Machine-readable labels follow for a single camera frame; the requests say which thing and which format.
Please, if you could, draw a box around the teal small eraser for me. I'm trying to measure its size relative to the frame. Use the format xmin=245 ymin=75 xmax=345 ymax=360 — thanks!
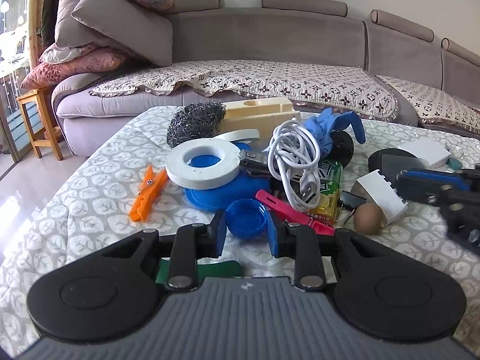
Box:
xmin=447 ymin=157 xmax=463 ymax=171

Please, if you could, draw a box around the white paper pad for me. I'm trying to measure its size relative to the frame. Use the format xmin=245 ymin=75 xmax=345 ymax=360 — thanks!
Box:
xmin=398 ymin=137 xmax=451 ymax=168

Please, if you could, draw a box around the white comb-edged block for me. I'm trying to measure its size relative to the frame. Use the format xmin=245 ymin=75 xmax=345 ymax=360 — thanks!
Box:
xmin=351 ymin=170 xmax=408 ymax=227

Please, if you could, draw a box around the black oval pouch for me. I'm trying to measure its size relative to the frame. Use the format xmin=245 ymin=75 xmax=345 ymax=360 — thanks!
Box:
xmin=368 ymin=148 xmax=428 ymax=189

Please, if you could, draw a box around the brown wooden ball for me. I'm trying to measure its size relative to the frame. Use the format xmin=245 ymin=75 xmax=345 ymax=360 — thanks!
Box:
xmin=353 ymin=202 xmax=383 ymax=235

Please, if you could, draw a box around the floral sofa cover right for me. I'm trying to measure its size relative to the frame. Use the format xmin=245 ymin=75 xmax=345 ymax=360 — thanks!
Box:
xmin=377 ymin=76 xmax=479 ymax=135

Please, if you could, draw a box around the floral sofa cover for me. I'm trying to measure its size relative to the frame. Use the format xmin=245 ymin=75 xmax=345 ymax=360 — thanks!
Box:
xmin=377 ymin=76 xmax=479 ymax=135
xmin=89 ymin=59 xmax=400 ymax=121

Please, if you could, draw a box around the black binder clip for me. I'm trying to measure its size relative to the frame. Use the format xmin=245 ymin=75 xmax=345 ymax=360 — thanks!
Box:
xmin=338 ymin=190 xmax=367 ymax=224

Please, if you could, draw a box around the black round ball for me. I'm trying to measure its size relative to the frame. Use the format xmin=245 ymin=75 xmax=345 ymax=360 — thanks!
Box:
xmin=327 ymin=131 xmax=354 ymax=168

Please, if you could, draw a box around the green yellow candy pack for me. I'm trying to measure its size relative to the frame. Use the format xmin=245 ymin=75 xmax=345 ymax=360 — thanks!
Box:
xmin=307 ymin=161 xmax=343 ymax=227

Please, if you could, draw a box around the leaf patterned quilt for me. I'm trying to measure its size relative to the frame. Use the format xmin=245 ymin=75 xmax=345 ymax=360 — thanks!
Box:
xmin=1 ymin=106 xmax=479 ymax=356

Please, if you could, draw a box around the orange clothespin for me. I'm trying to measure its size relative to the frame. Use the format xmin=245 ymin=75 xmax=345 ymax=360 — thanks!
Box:
xmin=128 ymin=165 xmax=168 ymax=222

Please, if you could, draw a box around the pink clothespin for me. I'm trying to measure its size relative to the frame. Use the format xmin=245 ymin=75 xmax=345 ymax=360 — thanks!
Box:
xmin=256 ymin=189 xmax=335 ymax=236

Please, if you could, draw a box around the blue rubber glove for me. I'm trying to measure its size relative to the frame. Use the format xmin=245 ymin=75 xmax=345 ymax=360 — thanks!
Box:
xmin=303 ymin=108 xmax=366 ymax=158

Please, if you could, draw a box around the green plastic flat piece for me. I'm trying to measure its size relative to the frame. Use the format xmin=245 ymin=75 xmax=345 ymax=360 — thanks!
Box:
xmin=155 ymin=259 xmax=244 ymax=285

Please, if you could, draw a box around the small blue bottle cap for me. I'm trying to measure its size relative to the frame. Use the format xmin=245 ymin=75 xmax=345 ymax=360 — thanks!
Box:
xmin=225 ymin=198 xmax=268 ymax=240

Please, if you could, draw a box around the white foam tape roll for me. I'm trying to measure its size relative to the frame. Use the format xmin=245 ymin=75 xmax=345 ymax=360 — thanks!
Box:
xmin=165 ymin=138 xmax=240 ymax=190

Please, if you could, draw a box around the blue plastic lid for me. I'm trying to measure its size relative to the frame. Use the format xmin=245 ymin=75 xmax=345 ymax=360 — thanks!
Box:
xmin=182 ymin=140 xmax=272 ymax=212

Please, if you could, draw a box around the cream wooden block holder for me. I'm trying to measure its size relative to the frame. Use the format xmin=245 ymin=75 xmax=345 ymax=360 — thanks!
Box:
xmin=218 ymin=97 xmax=301 ymax=138

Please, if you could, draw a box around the black steel wool scrubber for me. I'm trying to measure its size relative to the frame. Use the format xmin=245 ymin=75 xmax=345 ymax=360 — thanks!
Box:
xmin=166 ymin=102 xmax=226 ymax=148

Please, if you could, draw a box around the wooden stool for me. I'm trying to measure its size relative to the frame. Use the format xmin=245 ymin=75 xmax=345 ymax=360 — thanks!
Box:
xmin=16 ymin=88 xmax=64 ymax=161

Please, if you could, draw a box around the floral sofa cover left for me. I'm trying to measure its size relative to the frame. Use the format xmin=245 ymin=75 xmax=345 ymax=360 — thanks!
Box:
xmin=89 ymin=59 xmax=400 ymax=121

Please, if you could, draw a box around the grey sectional sofa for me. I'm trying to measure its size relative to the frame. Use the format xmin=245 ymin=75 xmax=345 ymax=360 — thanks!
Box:
xmin=52 ymin=0 xmax=479 ymax=156

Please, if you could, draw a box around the pink floral pillow lower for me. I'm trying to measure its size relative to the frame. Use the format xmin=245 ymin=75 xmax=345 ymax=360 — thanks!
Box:
xmin=21 ymin=47 xmax=129 ymax=90

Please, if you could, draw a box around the grey large cushion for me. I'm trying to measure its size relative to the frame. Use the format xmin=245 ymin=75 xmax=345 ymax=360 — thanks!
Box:
xmin=55 ymin=0 xmax=173 ymax=67

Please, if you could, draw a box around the white coiled usb cable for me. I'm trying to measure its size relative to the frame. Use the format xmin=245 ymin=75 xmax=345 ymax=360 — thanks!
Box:
xmin=266 ymin=119 xmax=323 ymax=212

